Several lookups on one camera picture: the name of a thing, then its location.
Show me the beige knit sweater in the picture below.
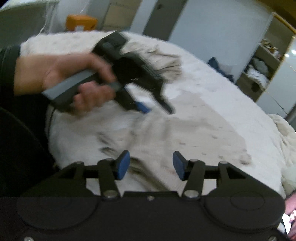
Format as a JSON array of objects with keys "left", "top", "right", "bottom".
[{"left": 49, "top": 45, "right": 253, "bottom": 193}]

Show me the black sleeved left forearm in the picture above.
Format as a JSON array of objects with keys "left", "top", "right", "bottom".
[{"left": 0, "top": 45, "right": 21, "bottom": 108}]

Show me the blue clothes pile on floor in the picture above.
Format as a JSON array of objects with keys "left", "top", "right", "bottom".
[{"left": 207, "top": 57, "right": 234, "bottom": 83}]

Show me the clothes pile on shelf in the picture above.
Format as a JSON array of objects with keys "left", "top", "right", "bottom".
[{"left": 244, "top": 57, "right": 269, "bottom": 90}]

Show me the person's right hand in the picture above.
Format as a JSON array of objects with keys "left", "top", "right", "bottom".
[{"left": 282, "top": 191, "right": 296, "bottom": 240}]

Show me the person's left hand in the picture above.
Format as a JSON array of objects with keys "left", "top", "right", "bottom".
[{"left": 14, "top": 52, "right": 117, "bottom": 114}]

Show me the white fluffy bed blanket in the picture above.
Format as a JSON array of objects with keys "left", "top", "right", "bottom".
[{"left": 19, "top": 31, "right": 296, "bottom": 197}]

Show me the dark grey door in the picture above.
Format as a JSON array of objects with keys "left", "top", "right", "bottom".
[{"left": 143, "top": 0, "right": 187, "bottom": 41}]

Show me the orange box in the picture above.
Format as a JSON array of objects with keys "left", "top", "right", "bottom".
[{"left": 65, "top": 15, "right": 98, "bottom": 31}]

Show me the white wardrobe with shelves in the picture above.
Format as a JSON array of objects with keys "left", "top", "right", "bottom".
[{"left": 236, "top": 13, "right": 295, "bottom": 118}]

